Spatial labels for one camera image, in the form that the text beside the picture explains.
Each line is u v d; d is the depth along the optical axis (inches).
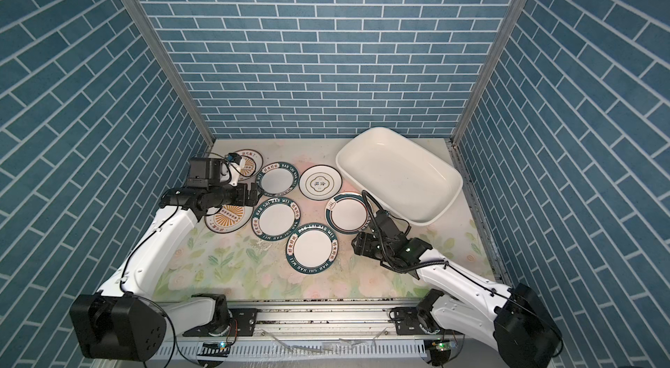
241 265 33.3
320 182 41.4
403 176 42.6
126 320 14.9
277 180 41.6
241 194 27.8
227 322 28.3
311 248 34.9
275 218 37.1
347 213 38.3
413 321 29.0
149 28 33.2
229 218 37.3
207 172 23.8
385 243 24.5
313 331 29.0
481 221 39.8
